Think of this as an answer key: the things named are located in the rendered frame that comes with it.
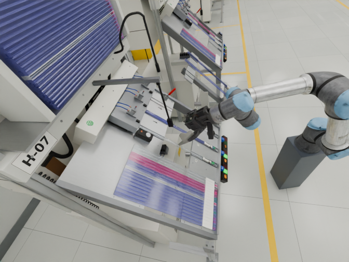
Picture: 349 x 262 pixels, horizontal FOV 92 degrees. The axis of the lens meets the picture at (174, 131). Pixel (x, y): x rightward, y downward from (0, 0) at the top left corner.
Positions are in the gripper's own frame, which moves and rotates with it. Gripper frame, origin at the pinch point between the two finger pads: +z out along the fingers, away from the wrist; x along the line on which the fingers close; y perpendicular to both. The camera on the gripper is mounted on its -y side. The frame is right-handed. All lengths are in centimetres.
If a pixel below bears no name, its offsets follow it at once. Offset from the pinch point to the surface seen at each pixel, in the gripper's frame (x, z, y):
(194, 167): 7.7, 6.1, -19.2
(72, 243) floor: 52, 148, -26
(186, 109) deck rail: -30.0, 9.5, -7.5
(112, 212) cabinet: 33, 60, -9
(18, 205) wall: 33, 195, 26
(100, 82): 2.7, 4.3, 42.0
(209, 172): 6.2, 3.4, -29.4
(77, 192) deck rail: 37.9, 17.2, 26.5
